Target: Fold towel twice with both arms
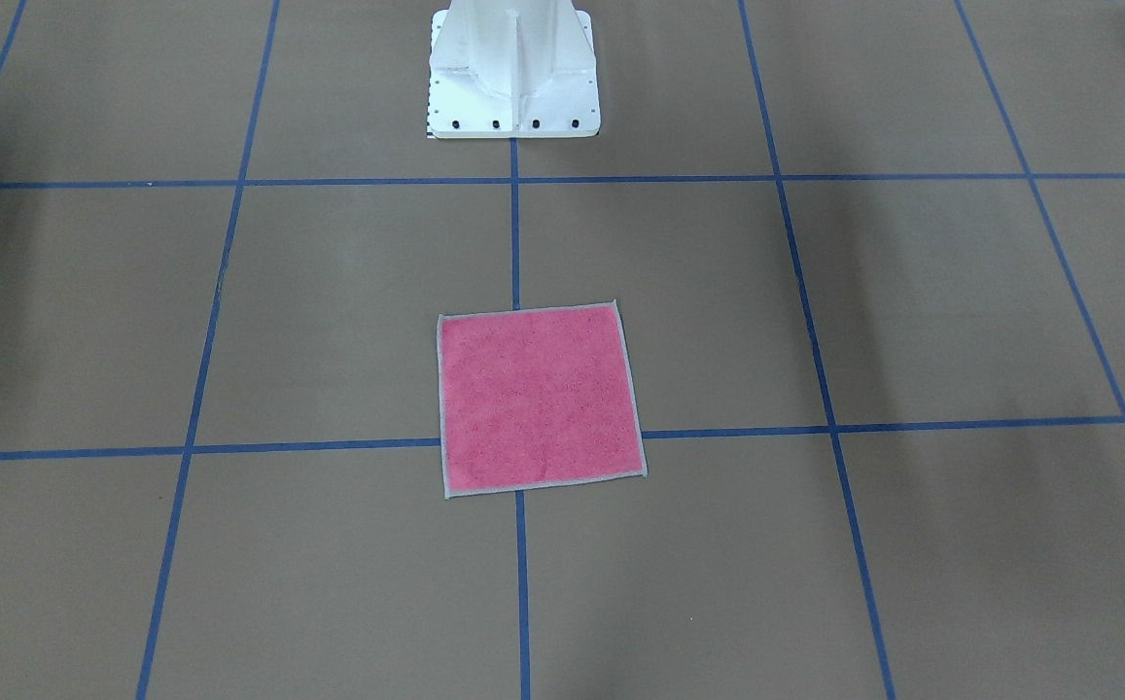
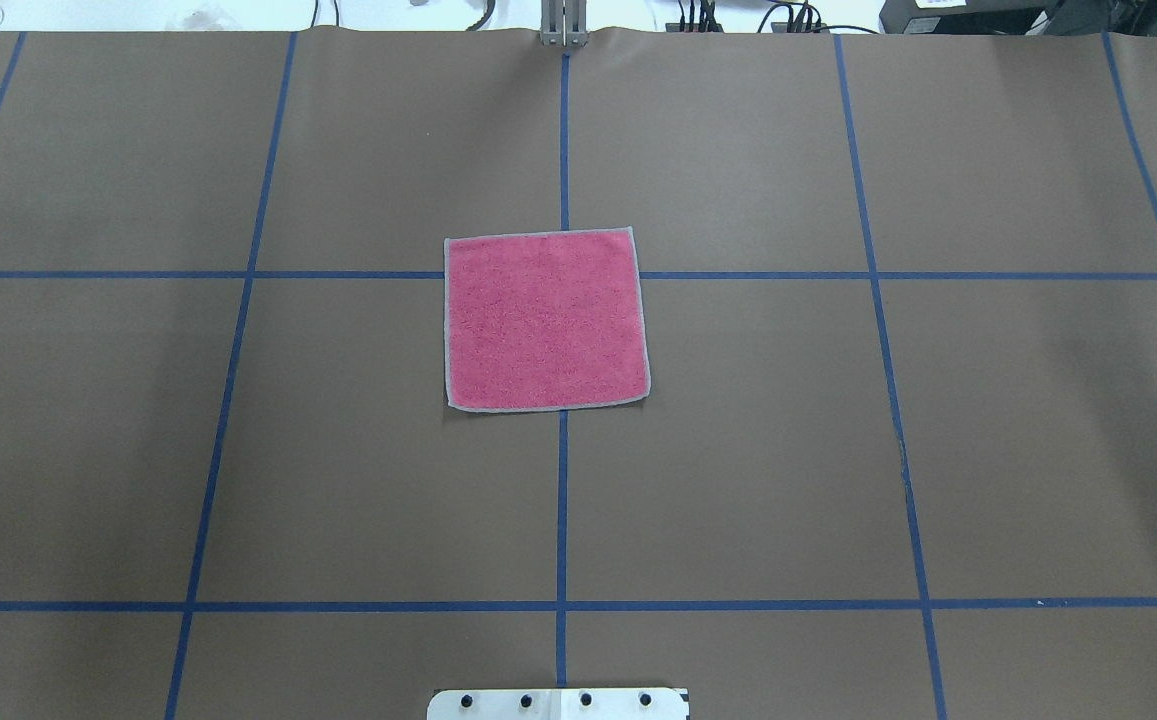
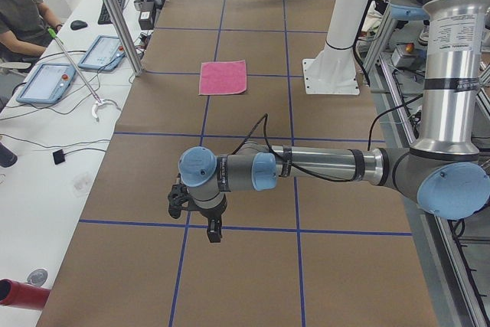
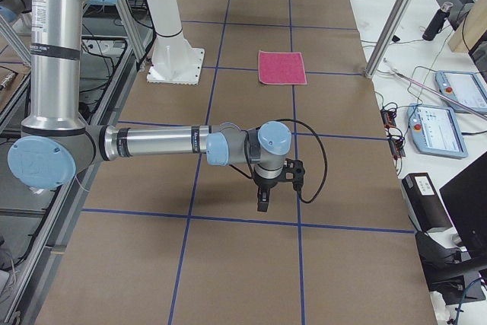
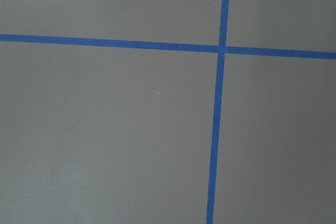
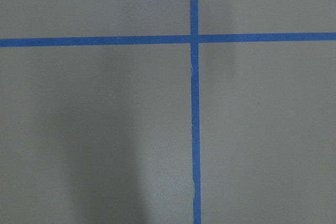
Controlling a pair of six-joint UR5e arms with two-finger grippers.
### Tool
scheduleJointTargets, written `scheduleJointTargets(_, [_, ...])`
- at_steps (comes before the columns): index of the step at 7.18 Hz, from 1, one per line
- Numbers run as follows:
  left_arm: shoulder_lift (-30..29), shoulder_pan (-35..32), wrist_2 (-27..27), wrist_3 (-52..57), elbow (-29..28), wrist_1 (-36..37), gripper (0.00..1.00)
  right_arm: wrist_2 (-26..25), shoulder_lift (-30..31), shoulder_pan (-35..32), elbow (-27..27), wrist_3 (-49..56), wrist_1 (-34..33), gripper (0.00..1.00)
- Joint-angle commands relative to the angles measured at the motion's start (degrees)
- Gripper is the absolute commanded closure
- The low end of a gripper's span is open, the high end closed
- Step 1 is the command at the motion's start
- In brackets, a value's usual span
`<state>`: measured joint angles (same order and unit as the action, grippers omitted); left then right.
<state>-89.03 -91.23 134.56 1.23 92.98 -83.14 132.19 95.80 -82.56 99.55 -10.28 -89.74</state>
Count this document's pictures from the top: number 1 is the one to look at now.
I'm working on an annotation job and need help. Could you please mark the pink towel with grey back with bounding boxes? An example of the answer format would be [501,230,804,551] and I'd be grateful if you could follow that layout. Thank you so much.
[435,300,650,499]

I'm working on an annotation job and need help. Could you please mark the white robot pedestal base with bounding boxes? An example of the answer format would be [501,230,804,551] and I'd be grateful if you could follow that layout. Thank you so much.
[426,1,602,140]

